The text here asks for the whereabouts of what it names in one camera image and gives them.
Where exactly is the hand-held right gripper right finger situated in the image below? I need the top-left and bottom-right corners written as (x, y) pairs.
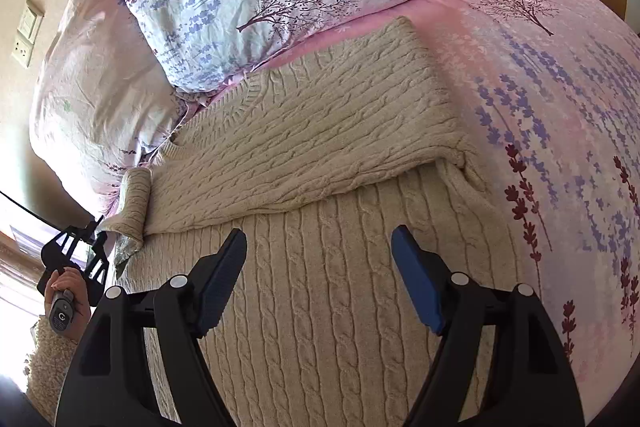
top-left (391, 225), bottom-right (586, 427)

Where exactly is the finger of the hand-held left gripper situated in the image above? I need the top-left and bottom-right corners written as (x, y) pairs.
top-left (86, 233), bottom-right (109, 296)
top-left (59, 218), bottom-right (101, 258)

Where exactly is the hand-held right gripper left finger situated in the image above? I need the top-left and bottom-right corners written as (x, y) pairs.
top-left (55, 228), bottom-right (248, 427)

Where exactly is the cream cable knit sweater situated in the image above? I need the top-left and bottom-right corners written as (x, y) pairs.
top-left (102, 16), bottom-right (534, 427)

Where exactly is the person's left forearm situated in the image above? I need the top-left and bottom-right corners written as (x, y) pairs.
top-left (24, 314), bottom-right (91, 414)

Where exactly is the person's left hand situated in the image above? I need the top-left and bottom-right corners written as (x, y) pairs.
top-left (44, 268), bottom-right (93, 342)

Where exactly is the pink floral pillow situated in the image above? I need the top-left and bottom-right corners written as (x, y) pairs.
top-left (29, 0), bottom-right (189, 214)

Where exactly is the pink floral bed sheet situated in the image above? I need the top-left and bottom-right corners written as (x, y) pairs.
top-left (100, 0), bottom-right (640, 413)

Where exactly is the black cable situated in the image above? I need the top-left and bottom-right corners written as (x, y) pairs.
top-left (0, 190), bottom-right (97, 229)

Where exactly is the beige wall socket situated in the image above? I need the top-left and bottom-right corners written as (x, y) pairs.
top-left (10, 32), bottom-right (36, 68)

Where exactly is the beige wall switch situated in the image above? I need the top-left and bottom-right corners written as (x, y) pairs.
top-left (17, 0), bottom-right (45, 39)

